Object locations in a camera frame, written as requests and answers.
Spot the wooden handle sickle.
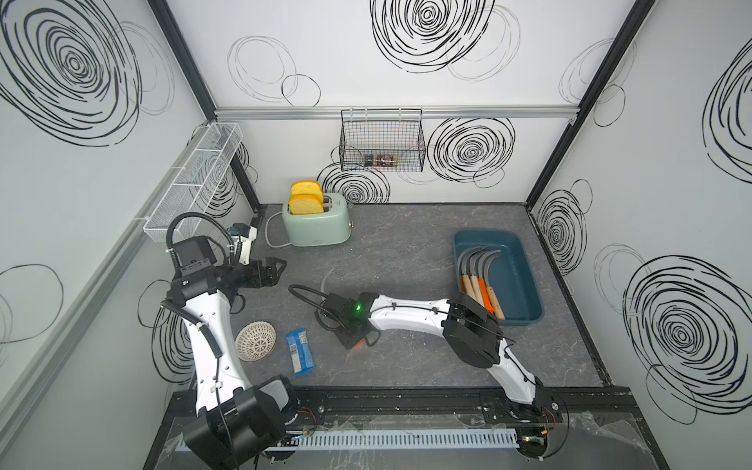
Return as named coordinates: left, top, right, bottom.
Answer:
left=467, top=249, right=489, bottom=309
left=462, top=247, right=485, bottom=306
left=483, top=250, right=505, bottom=320

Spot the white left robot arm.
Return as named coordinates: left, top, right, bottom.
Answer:
left=161, top=236, right=298, bottom=469

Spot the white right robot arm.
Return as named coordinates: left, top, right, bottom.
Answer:
left=317, top=293, right=559, bottom=422

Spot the teal plastic storage box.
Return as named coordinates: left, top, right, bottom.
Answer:
left=452, top=229, right=544, bottom=326

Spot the blue snack packet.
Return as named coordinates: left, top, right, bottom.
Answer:
left=285, top=328, right=315, bottom=376

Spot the white plastic strainer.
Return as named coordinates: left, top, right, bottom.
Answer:
left=235, top=321, right=277, bottom=362

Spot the mint green toaster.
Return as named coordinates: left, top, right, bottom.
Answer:
left=282, top=193, right=352, bottom=248

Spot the yellow toast slice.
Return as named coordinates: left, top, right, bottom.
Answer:
left=290, top=180, right=324, bottom=200
left=288, top=194, right=324, bottom=215

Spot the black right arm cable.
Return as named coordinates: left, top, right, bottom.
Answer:
left=287, top=284, right=345, bottom=330

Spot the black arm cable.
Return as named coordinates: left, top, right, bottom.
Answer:
left=164, top=211, right=236, bottom=266
left=287, top=284, right=345, bottom=330

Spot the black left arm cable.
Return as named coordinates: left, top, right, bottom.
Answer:
left=164, top=211, right=236, bottom=266

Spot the white wire wall shelf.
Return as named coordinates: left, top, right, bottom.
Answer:
left=143, top=121, right=242, bottom=243

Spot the white slotted cable duct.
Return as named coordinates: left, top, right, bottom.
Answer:
left=174, top=428, right=521, bottom=454

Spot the black wire wall basket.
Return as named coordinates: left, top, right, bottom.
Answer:
left=338, top=108, right=427, bottom=172

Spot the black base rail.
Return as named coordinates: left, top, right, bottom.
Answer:
left=169, top=385, right=638, bottom=424

